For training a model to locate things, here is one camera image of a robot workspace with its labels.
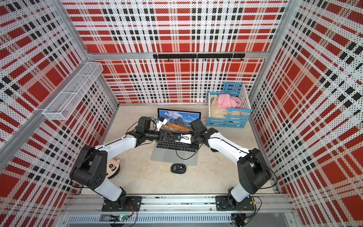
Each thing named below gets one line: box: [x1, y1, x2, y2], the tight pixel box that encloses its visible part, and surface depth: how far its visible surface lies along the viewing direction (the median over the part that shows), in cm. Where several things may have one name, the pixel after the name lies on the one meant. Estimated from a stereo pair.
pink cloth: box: [217, 93, 242, 109], surface depth 107 cm
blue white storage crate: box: [206, 82, 253, 129], surface depth 107 cm
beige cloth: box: [210, 94, 242, 119], surface depth 108 cm
